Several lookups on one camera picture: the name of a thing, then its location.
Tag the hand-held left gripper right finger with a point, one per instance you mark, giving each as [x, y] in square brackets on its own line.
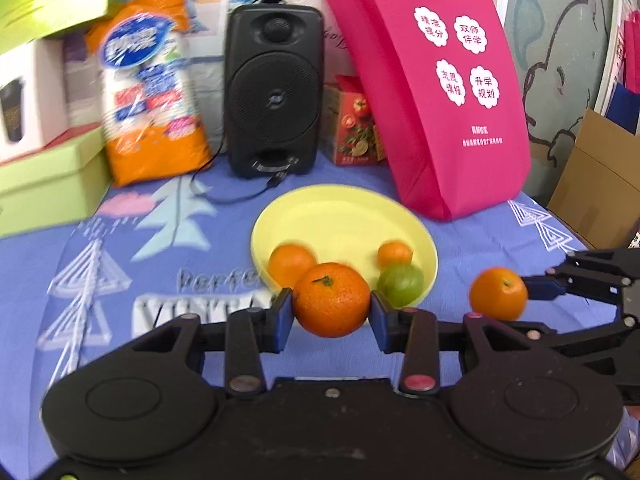
[380, 322]

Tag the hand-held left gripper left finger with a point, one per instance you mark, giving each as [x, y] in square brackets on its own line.
[283, 320]

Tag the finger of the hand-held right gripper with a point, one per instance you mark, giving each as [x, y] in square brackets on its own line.
[565, 341]
[545, 287]

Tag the medium orange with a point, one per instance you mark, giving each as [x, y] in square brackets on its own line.
[498, 293]
[291, 262]

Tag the large orange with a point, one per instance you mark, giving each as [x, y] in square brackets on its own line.
[331, 300]

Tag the yellow plate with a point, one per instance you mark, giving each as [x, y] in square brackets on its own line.
[330, 225]

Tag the green citrus fruit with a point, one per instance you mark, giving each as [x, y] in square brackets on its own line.
[401, 286]

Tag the small orange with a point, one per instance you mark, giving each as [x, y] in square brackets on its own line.
[394, 254]

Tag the blue printed tablecloth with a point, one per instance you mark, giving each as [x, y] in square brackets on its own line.
[200, 240]

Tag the brown cardboard box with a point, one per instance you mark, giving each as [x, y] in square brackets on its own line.
[600, 185]

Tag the red tomato print carton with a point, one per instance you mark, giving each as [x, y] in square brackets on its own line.
[352, 130]

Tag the dark blue bag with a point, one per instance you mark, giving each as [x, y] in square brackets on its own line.
[625, 107]

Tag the pink tote bag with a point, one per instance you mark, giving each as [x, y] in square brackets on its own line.
[425, 110]

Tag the black speaker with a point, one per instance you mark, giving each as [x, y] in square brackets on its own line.
[272, 90]

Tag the pink hanging bag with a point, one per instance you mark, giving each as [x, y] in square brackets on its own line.
[631, 50]

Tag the light green box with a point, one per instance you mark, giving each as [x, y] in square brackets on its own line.
[50, 180]

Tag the white box with cup print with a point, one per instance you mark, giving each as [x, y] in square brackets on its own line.
[35, 90]

